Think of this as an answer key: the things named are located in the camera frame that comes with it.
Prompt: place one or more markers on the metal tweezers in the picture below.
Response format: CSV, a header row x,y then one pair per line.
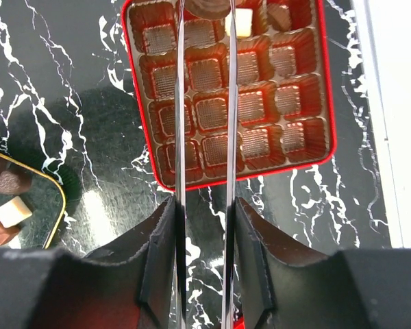
x,y
219,154

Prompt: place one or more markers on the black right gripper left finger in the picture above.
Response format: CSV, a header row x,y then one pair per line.
x,y
126,283

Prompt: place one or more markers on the dark green gold-rimmed tray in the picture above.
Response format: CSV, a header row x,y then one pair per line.
x,y
32,205

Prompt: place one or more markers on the red chocolate box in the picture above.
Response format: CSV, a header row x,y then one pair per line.
x,y
249,94

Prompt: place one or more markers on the red box lid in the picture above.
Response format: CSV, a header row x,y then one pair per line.
x,y
239,323

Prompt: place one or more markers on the brown oval chocolate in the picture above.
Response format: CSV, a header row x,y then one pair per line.
x,y
278,16

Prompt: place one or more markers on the round dark chocolate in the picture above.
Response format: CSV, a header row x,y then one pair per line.
x,y
208,9

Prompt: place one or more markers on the dark heart chocolate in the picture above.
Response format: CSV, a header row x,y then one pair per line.
x,y
14,182

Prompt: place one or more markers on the white bar chocolate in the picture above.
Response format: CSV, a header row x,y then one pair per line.
x,y
243,21

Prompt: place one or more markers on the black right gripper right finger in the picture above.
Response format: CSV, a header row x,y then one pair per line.
x,y
286,284

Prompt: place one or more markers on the white square chocolate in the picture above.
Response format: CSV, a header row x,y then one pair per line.
x,y
13,212

